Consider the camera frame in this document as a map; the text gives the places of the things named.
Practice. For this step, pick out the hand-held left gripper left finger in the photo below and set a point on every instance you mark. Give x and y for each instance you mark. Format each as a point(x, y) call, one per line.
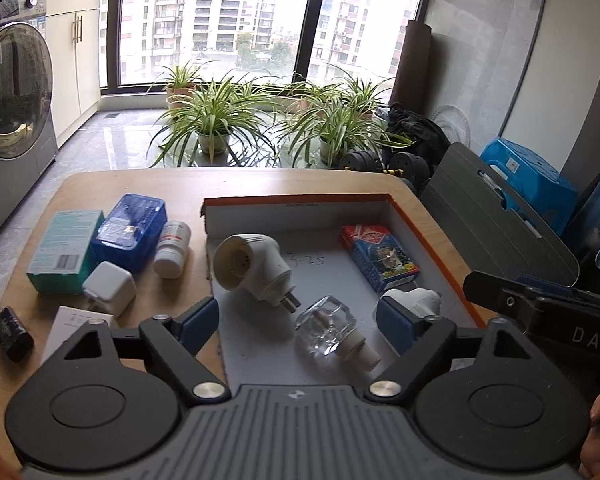
point(200, 321)

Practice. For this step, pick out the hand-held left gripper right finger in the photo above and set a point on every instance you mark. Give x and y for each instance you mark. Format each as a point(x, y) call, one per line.
point(395, 321)

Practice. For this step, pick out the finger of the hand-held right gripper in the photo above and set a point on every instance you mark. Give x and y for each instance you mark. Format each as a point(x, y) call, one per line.
point(487, 292)

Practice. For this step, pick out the white plug-in heater green logo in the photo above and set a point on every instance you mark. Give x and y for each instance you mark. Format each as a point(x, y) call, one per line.
point(420, 302)

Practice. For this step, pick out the red blue playing card pack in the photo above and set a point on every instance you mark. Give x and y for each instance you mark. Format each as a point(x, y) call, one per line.
point(380, 255)

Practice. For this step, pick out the clear bottle grey cap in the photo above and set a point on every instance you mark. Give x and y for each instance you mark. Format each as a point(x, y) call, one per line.
point(325, 330)

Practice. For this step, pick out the white round-mouth plug-in heater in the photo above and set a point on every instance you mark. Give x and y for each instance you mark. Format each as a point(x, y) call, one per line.
point(260, 265)

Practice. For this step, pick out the white cube charger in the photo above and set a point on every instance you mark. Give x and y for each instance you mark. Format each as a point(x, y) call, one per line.
point(110, 287)

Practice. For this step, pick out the white charger carton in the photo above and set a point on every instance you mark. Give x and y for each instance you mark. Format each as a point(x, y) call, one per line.
point(67, 325)

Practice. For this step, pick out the orange-edged cardboard box tray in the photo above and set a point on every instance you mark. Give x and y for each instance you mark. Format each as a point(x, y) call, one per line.
point(300, 220)

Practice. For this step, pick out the teal cardboard box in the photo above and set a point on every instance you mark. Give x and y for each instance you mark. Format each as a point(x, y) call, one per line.
point(62, 250)

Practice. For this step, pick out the small black packet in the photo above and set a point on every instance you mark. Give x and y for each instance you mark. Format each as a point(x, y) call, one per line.
point(12, 335)

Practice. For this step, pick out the person's right hand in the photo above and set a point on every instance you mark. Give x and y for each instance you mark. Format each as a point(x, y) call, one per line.
point(594, 445)

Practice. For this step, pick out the white pill bottle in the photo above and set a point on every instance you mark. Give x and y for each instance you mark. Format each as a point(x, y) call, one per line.
point(172, 247)

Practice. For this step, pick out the blue plastic box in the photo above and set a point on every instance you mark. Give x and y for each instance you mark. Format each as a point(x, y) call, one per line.
point(130, 230)

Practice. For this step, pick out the blue plastic stool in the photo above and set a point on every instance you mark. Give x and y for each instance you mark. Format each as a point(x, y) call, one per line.
point(530, 180)

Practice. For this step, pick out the black dumbbell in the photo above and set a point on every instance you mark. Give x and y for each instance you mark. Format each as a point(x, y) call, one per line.
point(410, 165)
point(362, 160)

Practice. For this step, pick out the white fan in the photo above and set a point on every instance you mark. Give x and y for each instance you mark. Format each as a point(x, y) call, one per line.
point(455, 125)

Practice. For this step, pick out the black bag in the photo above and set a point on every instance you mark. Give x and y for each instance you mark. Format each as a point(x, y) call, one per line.
point(420, 132)

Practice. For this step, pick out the potted spider plant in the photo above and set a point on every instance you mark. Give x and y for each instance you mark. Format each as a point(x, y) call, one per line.
point(335, 125)
point(210, 115)
point(182, 82)
point(295, 92)
point(360, 92)

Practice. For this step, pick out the brown rolled mat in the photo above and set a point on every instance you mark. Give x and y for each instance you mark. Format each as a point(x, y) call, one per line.
point(410, 65)

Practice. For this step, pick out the grey washing machine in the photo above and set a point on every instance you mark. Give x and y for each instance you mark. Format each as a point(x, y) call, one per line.
point(15, 110)

